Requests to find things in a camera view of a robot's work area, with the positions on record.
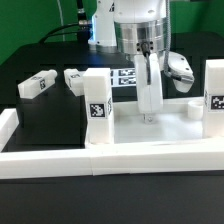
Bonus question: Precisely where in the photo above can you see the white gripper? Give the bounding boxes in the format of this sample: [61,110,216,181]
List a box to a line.
[134,52,194,124]

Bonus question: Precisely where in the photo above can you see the white desk top tray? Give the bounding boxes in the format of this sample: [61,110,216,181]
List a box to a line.
[83,97,224,150]

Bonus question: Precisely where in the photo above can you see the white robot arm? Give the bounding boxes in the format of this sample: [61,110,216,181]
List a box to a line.
[88,0,194,124]

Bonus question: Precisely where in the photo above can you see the fiducial marker sheet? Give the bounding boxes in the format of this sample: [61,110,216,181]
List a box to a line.
[110,68,136,87]

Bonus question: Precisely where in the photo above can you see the white obstacle fence frame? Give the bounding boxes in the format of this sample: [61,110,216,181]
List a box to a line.
[0,108,224,179]

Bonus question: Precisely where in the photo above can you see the grey camera cable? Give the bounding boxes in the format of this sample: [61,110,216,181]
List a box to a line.
[162,0,195,83]

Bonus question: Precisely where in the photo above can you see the black cable bundle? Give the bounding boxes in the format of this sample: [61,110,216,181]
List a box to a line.
[38,19,93,44]

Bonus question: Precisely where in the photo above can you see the white cable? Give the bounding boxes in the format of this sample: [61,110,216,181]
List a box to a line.
[57,0,66,42]

